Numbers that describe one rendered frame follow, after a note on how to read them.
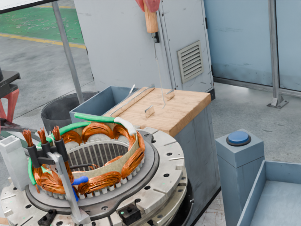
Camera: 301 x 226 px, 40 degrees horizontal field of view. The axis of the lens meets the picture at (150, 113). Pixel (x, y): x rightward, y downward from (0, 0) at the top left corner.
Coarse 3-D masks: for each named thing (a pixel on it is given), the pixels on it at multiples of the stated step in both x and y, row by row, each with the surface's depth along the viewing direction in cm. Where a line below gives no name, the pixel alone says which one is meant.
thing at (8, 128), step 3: (0, 126) 77; (3, 126) 77; (6, 126) 77; (9, 126) 77; (12, 126) 77; (0, 129) 77; (3, 129) 77; (6, 129) 77; (9, 129) 76; (12, 129) 76; (15, 129) 76; (18, 129) 76
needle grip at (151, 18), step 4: (144, 4) 63; (144, 8) 64; (148, 12) 63; (148, 16) 63; (152, 16) 63; (156, 16) 64; (148, 20) 64; (152, 20) 64; (156, 20) 64; (148, 24) 64; (152, 24) 64; (156, 24) 64; (148, 28) 64; (152, 28) 64; (156, 28) 64; (148, 32) 65; (152, 32) 64
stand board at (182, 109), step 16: (144, 96) 105; (160, 96) 103; (176, 96) 102; (192, 96) 100; (208, 96) 99; (112, 112) 100; (128, 112) 99; (144, 112) 97; (160, 112) 95; (176, 112) 94; (192, 112) 94; (144, 128) 91; (160, 128) 88; (176, 128) 89
